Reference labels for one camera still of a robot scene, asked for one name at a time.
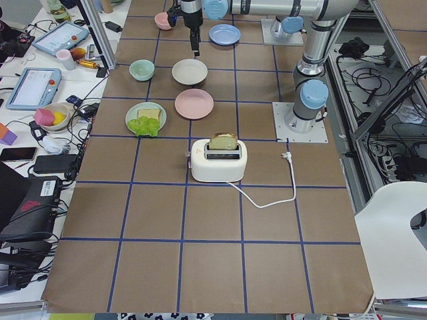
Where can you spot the beige bowl with toys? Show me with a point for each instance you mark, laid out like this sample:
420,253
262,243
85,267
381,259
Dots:
54,117

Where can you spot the pink cup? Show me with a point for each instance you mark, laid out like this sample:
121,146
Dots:
66,59

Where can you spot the orange screwdriver handle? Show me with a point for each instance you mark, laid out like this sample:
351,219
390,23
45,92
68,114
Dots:
88,64

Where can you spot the teach pendant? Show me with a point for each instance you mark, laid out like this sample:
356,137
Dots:
65,36
35,89

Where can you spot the white chair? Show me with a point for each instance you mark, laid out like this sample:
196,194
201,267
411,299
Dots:
395,257

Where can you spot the aluminium frame post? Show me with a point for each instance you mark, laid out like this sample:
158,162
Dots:
97,30

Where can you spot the green bowl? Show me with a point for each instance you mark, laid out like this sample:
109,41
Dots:
142,70

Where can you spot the black smartphone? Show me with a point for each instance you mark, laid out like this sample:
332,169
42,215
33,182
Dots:
18,154

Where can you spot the toast slice in toaster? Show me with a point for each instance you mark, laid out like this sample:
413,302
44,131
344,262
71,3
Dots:
223,141

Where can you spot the bread slice on plate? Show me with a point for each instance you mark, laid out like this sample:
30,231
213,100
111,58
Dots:
144,115

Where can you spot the pink bowl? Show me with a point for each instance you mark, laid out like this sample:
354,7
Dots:
161,20

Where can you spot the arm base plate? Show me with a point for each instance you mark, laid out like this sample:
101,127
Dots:
290,128
269,39

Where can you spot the white plate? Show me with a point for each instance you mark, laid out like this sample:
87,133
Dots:
189,71

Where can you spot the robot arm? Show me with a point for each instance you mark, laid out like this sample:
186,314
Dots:
311,92
286,26

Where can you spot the white toaster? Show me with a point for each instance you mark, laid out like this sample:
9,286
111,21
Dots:
217,166

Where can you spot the teach pendant far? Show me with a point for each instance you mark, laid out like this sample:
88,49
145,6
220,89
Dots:
65,36

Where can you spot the black power adapter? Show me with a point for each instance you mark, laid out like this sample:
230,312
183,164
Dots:
113,26

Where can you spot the green plate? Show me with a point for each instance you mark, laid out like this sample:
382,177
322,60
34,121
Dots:
132,113

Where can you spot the pink plate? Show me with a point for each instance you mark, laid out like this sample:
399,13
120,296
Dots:
194,103

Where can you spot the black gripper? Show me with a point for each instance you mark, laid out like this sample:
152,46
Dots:
192,19

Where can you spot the blue plate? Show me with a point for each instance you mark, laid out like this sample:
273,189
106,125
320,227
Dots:
224,34

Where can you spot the green lettuce leaf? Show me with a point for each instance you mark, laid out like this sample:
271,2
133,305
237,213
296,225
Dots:
150,127

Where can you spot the teach pendant near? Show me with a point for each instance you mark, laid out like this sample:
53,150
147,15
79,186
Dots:
35,89

